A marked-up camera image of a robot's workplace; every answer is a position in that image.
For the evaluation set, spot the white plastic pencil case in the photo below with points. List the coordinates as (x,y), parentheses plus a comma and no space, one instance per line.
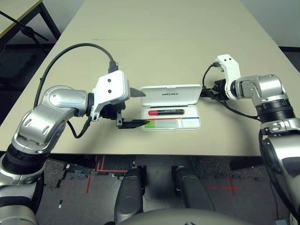
(171,93)

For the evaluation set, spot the grey right robot leg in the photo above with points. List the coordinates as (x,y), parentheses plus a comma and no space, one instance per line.
(192,189)

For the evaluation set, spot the grey robot leg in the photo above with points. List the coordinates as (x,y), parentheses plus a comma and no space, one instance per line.
(129,192)
(192,189)

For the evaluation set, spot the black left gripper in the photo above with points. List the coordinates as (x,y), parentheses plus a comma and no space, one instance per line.
(110,112)

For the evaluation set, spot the grey left robot leg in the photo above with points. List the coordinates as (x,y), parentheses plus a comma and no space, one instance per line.
(129,192)

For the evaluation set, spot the black tripod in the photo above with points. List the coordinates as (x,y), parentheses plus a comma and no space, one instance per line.
(28,29)

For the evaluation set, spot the grey floor box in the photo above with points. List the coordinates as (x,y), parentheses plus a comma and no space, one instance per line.
(281,222)

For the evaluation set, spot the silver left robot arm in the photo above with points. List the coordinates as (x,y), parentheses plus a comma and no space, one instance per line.
(56,100)

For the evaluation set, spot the red black marker pen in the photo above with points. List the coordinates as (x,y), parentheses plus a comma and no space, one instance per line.
(164,112)

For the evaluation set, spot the green eraser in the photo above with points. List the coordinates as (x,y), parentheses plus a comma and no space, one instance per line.
(161,123)

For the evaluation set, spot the side table with black legs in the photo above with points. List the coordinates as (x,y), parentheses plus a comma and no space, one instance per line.
(16,12)

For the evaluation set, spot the red floor tape cross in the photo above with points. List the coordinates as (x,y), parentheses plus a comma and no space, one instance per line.
(232,187)

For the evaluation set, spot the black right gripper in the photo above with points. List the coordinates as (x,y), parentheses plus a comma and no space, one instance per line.
(220,89)

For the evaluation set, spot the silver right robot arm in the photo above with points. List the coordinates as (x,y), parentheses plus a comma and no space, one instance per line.
(264,89)

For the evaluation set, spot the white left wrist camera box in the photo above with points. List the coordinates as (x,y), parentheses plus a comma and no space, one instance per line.
(112,86)

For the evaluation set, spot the grey robot torso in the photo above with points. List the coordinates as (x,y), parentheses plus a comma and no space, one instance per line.
(182,218)

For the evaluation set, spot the red floor tape lines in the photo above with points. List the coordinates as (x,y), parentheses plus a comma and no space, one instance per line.
(102,166)

